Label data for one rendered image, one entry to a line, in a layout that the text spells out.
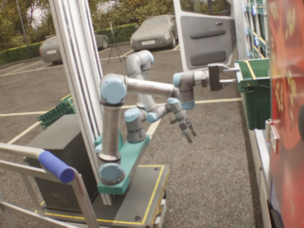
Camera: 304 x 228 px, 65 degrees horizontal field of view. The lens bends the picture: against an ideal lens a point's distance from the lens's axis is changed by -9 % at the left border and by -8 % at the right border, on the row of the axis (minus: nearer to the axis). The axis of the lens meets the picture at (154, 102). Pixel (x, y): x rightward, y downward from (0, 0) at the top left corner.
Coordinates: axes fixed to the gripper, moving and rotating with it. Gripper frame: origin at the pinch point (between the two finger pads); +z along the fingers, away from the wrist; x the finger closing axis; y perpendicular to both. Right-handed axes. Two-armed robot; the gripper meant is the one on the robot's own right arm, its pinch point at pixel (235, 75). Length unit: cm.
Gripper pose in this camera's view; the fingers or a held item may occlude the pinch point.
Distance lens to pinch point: 131.2
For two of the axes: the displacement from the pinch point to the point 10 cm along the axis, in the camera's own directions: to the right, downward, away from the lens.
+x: 1.6, 9.3, 3.3
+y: 2.4, -3.6, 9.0
